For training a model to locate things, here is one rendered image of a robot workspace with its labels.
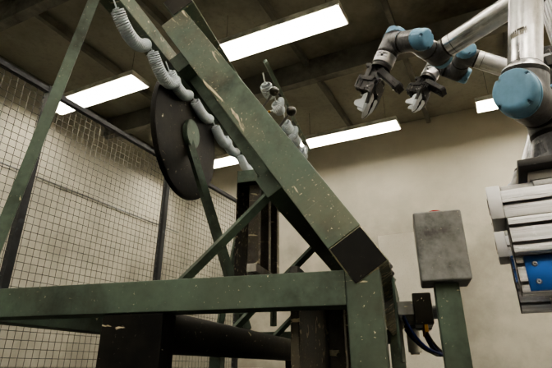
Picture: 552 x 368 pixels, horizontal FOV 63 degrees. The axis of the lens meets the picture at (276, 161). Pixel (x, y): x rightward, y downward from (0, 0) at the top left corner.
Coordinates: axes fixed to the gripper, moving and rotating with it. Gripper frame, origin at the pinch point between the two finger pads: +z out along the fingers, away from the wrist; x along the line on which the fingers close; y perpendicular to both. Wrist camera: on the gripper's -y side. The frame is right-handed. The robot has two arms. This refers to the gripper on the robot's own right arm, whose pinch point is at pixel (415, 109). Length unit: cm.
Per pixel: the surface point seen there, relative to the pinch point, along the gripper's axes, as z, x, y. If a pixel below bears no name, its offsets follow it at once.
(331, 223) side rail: 81, 36, -20
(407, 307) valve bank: 84, -1, -32
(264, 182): 76, 41, 7
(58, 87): 75, 82, 97
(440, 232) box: 72, 28, -45
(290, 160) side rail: 69, 46, -2
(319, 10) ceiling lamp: -192, -56, 198
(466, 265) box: 77, 23, -52
